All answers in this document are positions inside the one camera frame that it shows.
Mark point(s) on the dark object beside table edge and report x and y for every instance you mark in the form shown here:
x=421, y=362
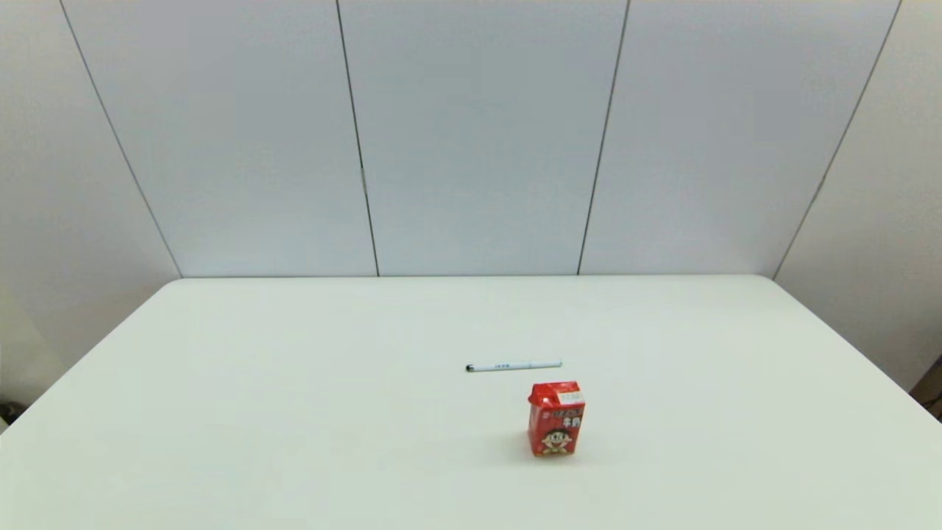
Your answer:
x=7, y=411

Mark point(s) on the red milk carton with cartoon face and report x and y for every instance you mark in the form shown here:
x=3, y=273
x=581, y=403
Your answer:
x=556, y=423

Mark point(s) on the white pen with black tip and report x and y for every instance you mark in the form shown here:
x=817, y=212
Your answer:
x=515, y=365

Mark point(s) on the brown object behind table corner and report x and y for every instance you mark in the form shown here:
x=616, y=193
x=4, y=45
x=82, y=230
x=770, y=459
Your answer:
x=931, y=390

